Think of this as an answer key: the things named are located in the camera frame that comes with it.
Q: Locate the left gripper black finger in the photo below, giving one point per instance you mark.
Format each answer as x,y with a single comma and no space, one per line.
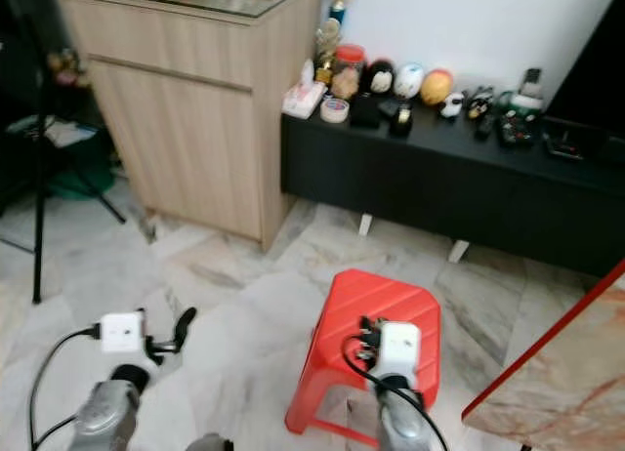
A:
184,326

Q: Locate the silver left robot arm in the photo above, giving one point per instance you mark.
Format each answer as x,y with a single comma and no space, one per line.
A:
105,417

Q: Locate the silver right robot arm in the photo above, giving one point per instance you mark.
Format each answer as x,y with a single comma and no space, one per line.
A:
402,422

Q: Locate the red plastic stool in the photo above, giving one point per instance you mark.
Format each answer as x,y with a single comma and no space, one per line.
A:
352,305

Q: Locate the grey robot foot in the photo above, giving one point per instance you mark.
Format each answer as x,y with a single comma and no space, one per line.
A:
210,443

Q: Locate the low black tv console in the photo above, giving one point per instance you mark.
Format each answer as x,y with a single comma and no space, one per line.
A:
430,183

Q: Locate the black tripod stand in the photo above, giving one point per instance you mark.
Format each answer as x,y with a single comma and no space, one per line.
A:
39,226

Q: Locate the green plastic basin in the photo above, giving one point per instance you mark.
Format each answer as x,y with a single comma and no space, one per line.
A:
80,183

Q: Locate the red edged marble table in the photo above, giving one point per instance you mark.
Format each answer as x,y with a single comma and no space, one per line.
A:
566,373

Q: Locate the small black gold bottle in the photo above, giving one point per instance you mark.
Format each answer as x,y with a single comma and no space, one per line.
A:
401,120

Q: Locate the light wooden cabinet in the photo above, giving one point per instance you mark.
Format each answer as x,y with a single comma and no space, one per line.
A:
195,119

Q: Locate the flat black box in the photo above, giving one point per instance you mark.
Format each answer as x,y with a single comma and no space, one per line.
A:
365,111

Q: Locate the white tissue pack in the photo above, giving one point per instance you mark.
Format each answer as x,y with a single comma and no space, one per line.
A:
301,98

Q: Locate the black egg shaped figure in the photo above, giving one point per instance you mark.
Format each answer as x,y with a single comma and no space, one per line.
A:
378,78

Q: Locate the white egg shaped figure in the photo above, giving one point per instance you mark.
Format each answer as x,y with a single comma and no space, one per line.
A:
408,80

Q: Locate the orange egg shaped figure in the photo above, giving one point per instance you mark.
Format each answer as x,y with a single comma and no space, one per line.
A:
437,86

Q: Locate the black yellow toy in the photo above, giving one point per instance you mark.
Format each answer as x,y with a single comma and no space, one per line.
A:
480,102

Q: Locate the red lidded clear jar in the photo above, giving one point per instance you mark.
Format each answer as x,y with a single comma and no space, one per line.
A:
347,72

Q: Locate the green white bottle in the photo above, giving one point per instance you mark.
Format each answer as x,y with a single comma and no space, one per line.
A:
520,109

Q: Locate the flat black tray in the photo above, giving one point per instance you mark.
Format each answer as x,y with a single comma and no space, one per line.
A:
569,139

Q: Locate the gold trophy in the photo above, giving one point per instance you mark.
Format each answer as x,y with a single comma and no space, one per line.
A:
326,49

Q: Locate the faded flower bunch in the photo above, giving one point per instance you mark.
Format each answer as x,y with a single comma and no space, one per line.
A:
67,68

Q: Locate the blue ornament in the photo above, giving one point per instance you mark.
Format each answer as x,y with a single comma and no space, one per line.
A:
341,0

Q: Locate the black television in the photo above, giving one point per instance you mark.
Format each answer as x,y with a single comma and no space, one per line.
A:
596,85

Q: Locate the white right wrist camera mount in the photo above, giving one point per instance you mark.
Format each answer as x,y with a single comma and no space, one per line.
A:
399,348

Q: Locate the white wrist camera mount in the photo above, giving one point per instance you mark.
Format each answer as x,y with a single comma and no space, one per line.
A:
120,333
399,348

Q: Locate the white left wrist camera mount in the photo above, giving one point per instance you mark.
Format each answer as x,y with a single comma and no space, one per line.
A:
120,333

